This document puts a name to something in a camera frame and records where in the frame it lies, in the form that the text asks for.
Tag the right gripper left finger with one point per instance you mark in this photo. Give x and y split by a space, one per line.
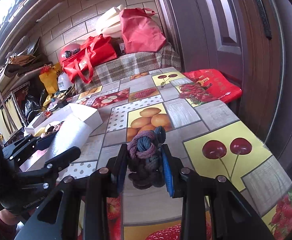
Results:
58 216

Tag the metal storage shelf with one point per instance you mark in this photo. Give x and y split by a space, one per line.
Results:
15 83

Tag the red helmet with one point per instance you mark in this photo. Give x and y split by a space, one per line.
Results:
68 51

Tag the white hard hat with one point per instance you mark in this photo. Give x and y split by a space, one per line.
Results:
64 82

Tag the brown metal door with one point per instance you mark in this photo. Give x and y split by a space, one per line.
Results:
228 35

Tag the dark braided rope toy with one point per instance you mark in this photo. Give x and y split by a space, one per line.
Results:
145 159

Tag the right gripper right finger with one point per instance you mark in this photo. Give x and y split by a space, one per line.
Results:
232 217

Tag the red flat plastic bag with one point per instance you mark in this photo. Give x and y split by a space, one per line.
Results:
215 84

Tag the cream foam stack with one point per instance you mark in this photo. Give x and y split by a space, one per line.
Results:
109 24

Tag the brown braided rope toy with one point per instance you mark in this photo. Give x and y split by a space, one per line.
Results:
51 128

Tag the white cardboard tray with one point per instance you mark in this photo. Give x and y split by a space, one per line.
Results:
88 115

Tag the person left hand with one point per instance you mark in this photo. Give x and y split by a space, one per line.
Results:
10 219

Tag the red tote bag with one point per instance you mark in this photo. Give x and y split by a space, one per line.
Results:
93 52

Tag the red paper bag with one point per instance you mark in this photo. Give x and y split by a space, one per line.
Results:
140 32

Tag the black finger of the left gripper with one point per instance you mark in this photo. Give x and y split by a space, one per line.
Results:
45 142

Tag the yellow gift bag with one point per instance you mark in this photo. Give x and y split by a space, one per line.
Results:
49 77

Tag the black plastic bag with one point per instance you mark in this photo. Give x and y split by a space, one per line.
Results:
34 105

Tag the white foam block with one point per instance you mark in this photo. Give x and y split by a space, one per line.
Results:
73 132

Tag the black door handle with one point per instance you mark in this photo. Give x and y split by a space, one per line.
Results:
264 19

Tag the plaid cloth covered bench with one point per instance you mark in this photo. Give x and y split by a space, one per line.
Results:
129 65

